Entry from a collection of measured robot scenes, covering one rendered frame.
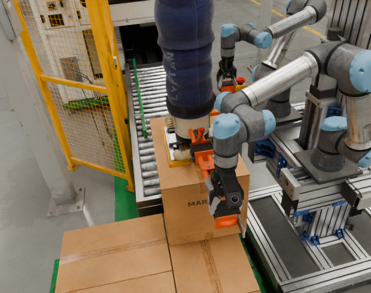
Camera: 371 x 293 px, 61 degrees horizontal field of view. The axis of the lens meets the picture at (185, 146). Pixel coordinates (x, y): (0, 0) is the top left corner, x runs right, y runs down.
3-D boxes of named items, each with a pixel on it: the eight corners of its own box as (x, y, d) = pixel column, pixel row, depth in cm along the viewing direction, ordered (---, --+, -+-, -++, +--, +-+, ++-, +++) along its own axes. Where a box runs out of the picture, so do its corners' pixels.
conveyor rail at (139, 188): (126, 78, 393) (123, 63, 382) (130, 77, 394) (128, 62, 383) (140, 220, 210) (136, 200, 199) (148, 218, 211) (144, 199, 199)
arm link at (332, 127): (331, 134, 150) (337, 109, 142) (354, 149, 140) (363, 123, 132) (311, 142, 146) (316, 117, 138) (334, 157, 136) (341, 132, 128)
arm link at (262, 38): (337, 19, 165) (260, 56, 154) (320, 15, 173) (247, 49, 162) (339, -4, 158) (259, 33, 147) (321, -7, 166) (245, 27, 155)
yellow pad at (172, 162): (161, 129, 175) (160, 121, 172) (179, 126, 176) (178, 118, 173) (169, 168, 148) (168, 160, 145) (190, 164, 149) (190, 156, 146)
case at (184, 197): (157, 171, 208) (149, 118, 184) (216, 161, 212) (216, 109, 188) (169, 246, 160) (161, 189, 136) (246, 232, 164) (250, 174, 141)
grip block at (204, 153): (190, 152, 140) (188, 142, 136) (211, 149, 141) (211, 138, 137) (193, 164, 133) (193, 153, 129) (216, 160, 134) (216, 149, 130)
